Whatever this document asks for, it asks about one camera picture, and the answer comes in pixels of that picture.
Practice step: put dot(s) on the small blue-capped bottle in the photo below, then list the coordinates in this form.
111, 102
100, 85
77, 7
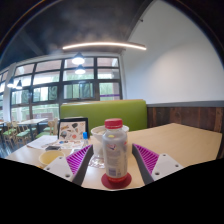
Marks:
85, 137

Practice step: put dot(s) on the long linear ceiling light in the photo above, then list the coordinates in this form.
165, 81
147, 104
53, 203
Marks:
103, 44

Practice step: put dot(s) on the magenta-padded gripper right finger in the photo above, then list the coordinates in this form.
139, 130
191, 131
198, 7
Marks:
165, 166

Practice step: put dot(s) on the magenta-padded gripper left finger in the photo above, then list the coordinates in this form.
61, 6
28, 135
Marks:
59, 168

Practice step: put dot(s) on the clear plastic wrapper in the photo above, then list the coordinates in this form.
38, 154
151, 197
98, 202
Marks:
96, 162

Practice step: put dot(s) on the wooden chairs with green seats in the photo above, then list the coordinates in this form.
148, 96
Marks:
21, 134

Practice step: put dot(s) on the black-framed picture stand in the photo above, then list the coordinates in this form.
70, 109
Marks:
72, 128

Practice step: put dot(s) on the white bowl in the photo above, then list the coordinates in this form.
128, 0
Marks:
97, 134

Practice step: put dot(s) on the red-capped clear drink bottle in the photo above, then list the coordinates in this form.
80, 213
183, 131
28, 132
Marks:
115, 150

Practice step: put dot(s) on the flat round red coaster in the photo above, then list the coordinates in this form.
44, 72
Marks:
115, 185

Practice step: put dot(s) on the green upholstered bench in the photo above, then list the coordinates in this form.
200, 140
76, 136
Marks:
110, 111

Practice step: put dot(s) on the white paper sheet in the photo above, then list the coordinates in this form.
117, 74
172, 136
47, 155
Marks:
41, 141

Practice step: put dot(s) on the wooden dining table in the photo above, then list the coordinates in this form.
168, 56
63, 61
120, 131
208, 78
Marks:
31, 121

